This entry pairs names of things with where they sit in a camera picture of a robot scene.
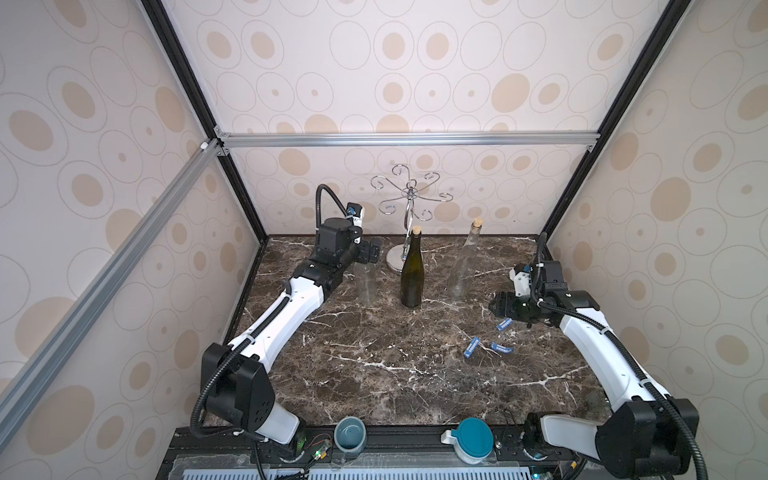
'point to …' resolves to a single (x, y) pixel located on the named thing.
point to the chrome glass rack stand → (413, 192)
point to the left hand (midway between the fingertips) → (373, 231)
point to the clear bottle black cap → (366, 278)
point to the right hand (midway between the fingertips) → (512, 307)
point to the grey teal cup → (350, 435)
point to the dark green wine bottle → (412, 277)
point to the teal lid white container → (473, 440)
